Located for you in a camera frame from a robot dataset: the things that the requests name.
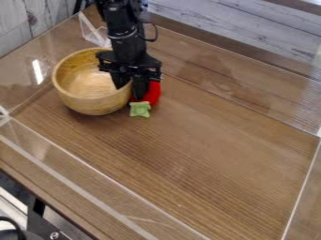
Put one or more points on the wooden bowl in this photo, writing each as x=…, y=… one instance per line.
x=86, y=88

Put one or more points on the clear acrylic tray wall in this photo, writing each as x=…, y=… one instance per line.
x=105, y=208

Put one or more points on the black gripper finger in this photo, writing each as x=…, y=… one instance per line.
x=121, y=78
x=141, y=86

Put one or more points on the black table leg bracket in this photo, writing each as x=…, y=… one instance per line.
x=48, y=224

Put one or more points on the clear acrylic corner bracket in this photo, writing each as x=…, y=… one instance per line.
x=94, y=35

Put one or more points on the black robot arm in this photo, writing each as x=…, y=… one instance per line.
x=122, y=15

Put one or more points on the red plush tomato green stem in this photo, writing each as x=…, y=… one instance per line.
x=141, y=107

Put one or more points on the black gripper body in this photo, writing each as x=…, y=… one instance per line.
x=129, y=55

